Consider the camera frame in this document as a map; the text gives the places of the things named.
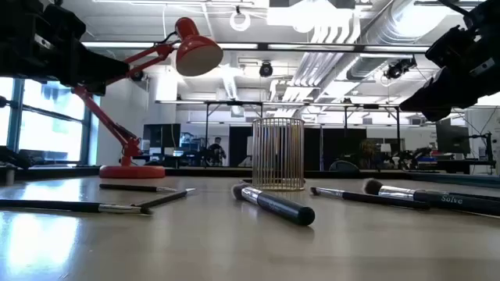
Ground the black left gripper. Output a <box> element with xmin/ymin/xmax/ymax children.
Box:
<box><xmin>0</xmin><ymin>3</ymin><xmax>130</xmax><ymax>97</ymax></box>

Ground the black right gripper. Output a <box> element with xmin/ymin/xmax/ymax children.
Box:
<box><xmin>398</xmin><ymin>26</ymin><xmax>500</xmax><ymax>123</ymax></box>

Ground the large printed-handle makeup brush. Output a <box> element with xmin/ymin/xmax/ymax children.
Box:
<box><xmin>362</xmin><ymin>178</ymin><xmax>500</xmax><ymax>218</ymax></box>

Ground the thin black makeup brush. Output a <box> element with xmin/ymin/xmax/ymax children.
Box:
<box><xmin>427</xmin><ymin>189</ymin><xmax>500</xmax><ymax>202</ymax></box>

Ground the slim pointed makeup brush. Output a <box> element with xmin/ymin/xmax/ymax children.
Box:
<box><xmin>309</xmin><ymin>186</ymin><xmax>430</xmax><ymax>211</ymax></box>

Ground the black handled makeup brush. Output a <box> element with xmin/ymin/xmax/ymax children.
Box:
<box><xmin>98</xmin><ymin>183</ymin><xmax>179</xmax><ymax>194</ymax></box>

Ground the thin dark-tipped makeup brush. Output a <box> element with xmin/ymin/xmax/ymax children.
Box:
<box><xmin>0</xmin><ymin>198</ymin><xmax>154</xmax><ymax>215</ymax></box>

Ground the long white-tipped makeup brush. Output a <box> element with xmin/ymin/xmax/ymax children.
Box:
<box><xmin>131</xmin><ymin>187</ymin><xmax>196</xmax><ymax>208</ymax></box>

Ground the fluffy powder makeup brush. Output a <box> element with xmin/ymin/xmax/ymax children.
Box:
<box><xmin>231</xmin><ymin>183</ymin><xmax>316</xmax><ymax>227</ymax></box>

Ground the black computer monitor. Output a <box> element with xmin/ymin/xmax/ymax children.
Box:
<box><xmin>142</xmin><ymin>123</ymin><xmax>182</xmax><ymax>149</ymax></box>
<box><xmin>435</xmin><ymin>123</ymin><xmax>472</xmax><ymax>155</ymax></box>

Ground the person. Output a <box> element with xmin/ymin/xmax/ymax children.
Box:
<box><xmin>357</xmin><ymin>139</ymin><xmax>378</xmax><ymax>170</ymax></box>
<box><xmin>205</xmin><ymin>136</ymin><xmax>227</xmax><ymax>168</ymax></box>

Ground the red desk lamp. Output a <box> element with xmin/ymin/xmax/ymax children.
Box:
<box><xmin>72</xmin><ymin>16</ymin><xmax>224</xmax><ymax>180</ymax></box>

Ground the dark office chair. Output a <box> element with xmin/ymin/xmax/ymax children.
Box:
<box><xmin>328</xmin><ymin>159</ymin><xmax>360</xmax><ymax>173</ymax></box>

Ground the black ceiling-mounted camera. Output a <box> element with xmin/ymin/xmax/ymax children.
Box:
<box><xmin>384</xmin><ymin>57</ymin><xmax>418</xmax><ymax>81</ymax></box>

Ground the black workstation frame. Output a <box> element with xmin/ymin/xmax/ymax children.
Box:
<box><xmin>155</xmin><ymin>99</ymin><xmax>263</xmax><ymax>169</ymax></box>
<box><xmin>312</xmin><ymin>103</ymin><xmax>402</xmax><ymax>172</ymax></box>

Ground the blue window frame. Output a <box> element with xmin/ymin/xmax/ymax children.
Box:
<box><xmin>0</xmin><ymin>77</ymin><xmax>101</xmax><ymax>165</ymax></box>

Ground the silver ventilation duct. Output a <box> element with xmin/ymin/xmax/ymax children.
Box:
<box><xmin>345</xmin><ymin>0</ymin><xmax>434</xmax><ymax>81</ymax></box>

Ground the black table edge frame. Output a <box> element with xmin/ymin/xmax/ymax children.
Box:
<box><xmin>0</xmin><ymin>166</ymin><xmax>500</xmax><ymax>188</ymax></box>

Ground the white cable ring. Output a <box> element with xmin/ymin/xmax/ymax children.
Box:
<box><xmin>229</xmin><ymin>10</ymin><xmax>252</xmax><ymax>33</ymax></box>

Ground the black overhead frame bar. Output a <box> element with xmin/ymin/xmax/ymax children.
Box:
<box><xmin>81</xmin><ymin>41</ymin><xmax>430</xmax><ymax>55</ymax></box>

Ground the gold wire brush holder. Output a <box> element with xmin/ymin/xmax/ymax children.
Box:
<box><xmin>252</xmin><ymin>116</ymin><xmax>306</xmax><ymax>192</ymax></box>

